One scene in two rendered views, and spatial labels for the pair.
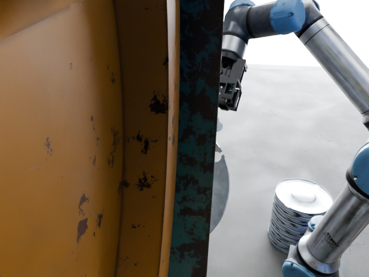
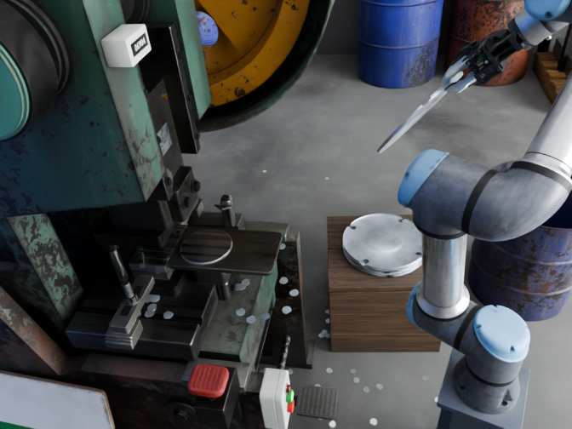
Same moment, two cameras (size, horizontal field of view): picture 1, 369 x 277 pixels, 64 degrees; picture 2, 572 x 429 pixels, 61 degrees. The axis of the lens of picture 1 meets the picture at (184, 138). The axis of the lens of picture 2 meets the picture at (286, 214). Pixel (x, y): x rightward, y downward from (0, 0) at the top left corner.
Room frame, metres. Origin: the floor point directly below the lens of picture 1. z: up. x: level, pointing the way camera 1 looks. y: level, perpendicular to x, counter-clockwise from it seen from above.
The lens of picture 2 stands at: (0.30, -1.14, 1.55)
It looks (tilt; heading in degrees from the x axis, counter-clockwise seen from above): 38 degrees down; 95
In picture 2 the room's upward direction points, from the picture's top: 5 degrees counter-clockwise
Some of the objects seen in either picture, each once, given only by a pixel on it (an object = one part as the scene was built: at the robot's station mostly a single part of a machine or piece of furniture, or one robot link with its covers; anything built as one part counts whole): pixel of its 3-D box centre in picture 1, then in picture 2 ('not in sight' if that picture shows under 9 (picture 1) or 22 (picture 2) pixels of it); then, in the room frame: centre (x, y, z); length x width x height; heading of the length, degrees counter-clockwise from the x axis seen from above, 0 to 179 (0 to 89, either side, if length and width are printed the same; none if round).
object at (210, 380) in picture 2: not in sight; (210, 389); (0.08, -0.63, 0.72); 0.07 x 0.06 x 0.08; 172
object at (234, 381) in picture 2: not in sight; (222, 409); (0.08, -0.61, 0.62); 0.10 x 0.06 x 0.20; 82
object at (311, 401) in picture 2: not in sight; (243, 396); (0.03, -0.29, 0.14); 0.59 x 0.10 x 0.05; 172
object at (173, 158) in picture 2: not in sight; (145, 152); (-0.06, -0.28, 1.04); 0.17 x 0.15 x 0.30; 172
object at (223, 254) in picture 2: not in sight; (229, 266); (0.07, -0.30, 0.72); 0.25 x 0.14 x 0.14; 172
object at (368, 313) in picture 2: not in sight; (381, 282); (0.51, 0.15, 0.18); 0.40 x 0.38 x 0.35; 179
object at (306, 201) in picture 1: (303, 194); not in sight; (1.25, -0.64, 0.32); 0.29 x 0.29 x 0.01
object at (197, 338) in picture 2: not in sight; (166, 273); (-0.10, -0.27, 0.68); 0.45 x 0.30 x 0.06; 82
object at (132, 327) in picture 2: not in sight; (129, 302); (-0.13, -0.44, 0.76); 0.17 x 0.06 x 0.10; 82
